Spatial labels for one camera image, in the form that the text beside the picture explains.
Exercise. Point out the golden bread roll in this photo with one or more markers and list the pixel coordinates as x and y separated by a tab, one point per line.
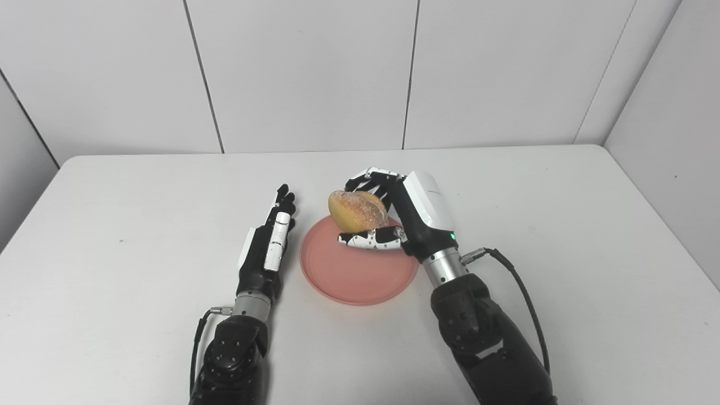
358	210

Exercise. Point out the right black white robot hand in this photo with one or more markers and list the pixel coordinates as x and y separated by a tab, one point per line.
419	214

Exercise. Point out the pink round plate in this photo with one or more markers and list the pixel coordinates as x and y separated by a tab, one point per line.
351	270

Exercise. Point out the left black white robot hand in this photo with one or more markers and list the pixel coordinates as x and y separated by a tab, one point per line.
267	250

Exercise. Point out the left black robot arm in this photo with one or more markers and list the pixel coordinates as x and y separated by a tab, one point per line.
230	360

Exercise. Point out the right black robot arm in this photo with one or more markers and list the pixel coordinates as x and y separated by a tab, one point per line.
484	337

